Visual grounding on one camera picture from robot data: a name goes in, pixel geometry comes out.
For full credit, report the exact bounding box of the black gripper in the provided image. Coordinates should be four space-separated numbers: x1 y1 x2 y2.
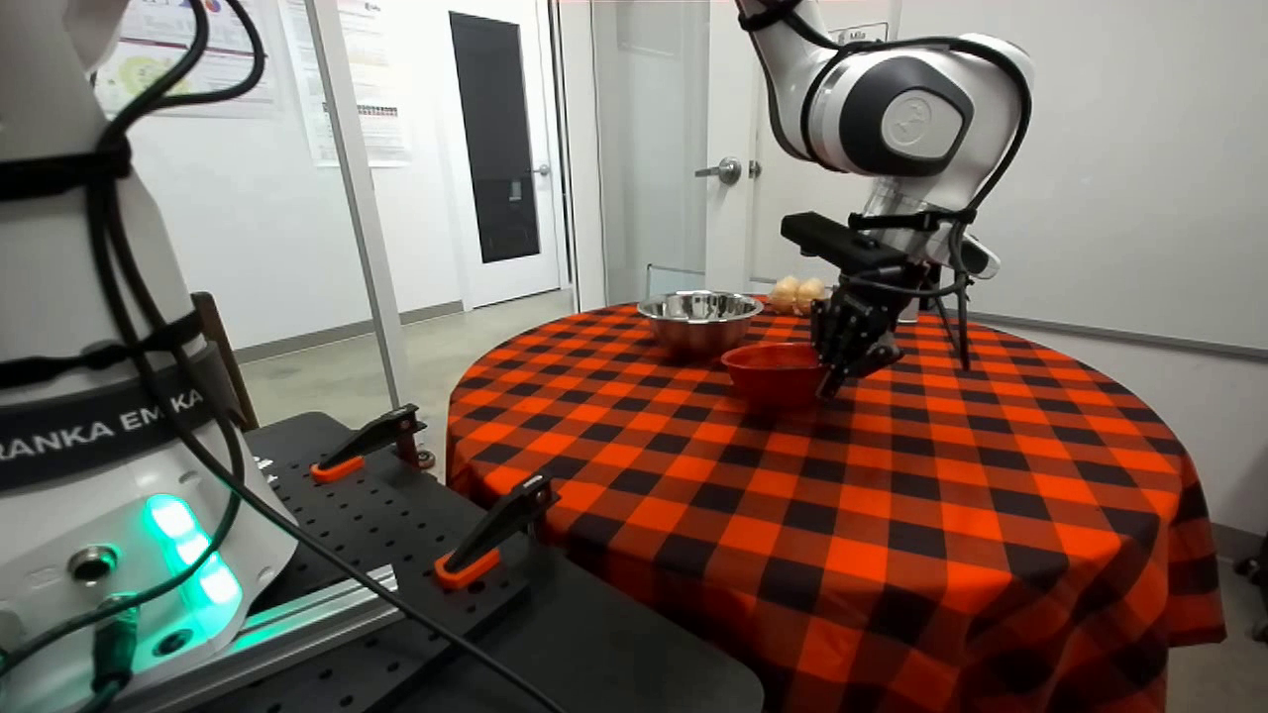
809 262 925 403

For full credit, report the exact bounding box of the red bowl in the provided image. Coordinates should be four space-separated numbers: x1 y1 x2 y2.
717 338 830 423

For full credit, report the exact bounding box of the metal bowl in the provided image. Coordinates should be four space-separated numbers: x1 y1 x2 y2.
638 287 767 356

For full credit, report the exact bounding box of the orange black plaid tablecloth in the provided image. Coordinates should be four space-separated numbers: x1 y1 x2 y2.
442 296 1227 713

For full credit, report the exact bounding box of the white door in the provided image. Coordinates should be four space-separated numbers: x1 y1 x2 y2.
706 0 903 300

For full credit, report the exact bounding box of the black perforated mounting board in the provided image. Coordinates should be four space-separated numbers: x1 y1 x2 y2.
195 410 767 713

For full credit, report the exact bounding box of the black orange spring clamp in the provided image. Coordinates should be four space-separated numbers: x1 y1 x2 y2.
431 470 560 595
309 399 431 492

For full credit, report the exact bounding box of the door with dark window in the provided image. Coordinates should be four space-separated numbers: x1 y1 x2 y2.
413 0 569 311

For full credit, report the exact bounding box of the white slanted pole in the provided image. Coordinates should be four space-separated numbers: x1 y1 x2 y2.
305 0 417 412

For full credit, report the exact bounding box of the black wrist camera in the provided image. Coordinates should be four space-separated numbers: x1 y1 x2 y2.
778 209 925 287

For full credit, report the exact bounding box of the white text wall poster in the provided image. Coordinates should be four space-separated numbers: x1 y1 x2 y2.
282 0 417 171

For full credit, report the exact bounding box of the aluminium rail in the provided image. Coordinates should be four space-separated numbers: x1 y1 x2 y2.
130 565 413 713

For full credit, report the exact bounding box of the black velcro strap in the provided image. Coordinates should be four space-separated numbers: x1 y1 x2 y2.
0 311 208 389
0 132 138 205

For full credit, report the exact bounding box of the colourful wall poster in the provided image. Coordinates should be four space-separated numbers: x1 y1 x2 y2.
91 0 289 121

